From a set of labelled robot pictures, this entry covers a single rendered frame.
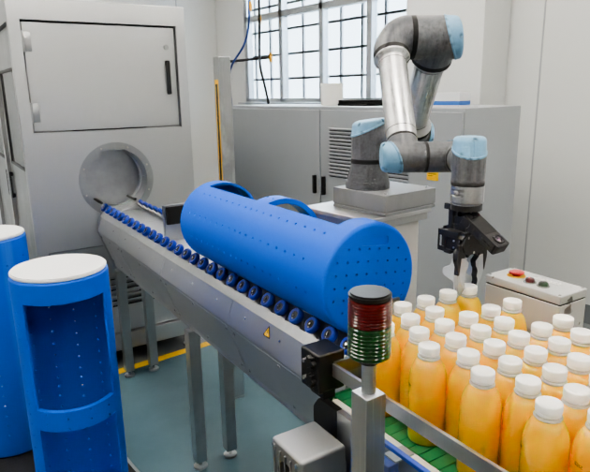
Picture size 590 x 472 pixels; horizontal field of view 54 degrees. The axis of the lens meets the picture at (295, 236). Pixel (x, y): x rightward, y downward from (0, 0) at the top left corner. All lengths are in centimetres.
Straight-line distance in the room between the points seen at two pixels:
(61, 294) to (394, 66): 111
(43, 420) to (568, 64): 353
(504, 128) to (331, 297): 214
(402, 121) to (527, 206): 295
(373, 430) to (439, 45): 108
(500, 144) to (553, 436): 249
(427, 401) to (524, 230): 334
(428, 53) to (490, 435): 102
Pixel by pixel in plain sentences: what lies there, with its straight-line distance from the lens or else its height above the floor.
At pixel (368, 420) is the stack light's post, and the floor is 107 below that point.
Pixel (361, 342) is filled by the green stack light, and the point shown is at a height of 119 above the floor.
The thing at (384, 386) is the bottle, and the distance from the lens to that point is 119.
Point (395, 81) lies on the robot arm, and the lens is 153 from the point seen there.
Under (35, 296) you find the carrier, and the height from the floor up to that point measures 99.
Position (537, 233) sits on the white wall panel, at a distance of 433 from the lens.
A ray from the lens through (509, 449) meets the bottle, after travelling 105.
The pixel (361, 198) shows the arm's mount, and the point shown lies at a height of 120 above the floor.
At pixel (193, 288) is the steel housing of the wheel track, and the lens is 210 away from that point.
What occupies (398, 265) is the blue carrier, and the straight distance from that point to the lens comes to 147.
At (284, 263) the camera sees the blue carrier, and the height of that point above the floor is 112.
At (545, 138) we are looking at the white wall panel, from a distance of 423.
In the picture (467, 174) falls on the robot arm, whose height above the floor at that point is 135.
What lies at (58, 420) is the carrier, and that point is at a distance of 195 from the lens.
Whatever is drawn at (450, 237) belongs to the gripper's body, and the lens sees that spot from 139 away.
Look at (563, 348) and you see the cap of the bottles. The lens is 117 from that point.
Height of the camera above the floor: 154
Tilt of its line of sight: 14 degrees down
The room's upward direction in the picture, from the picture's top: 1 degrees counter-clockwise
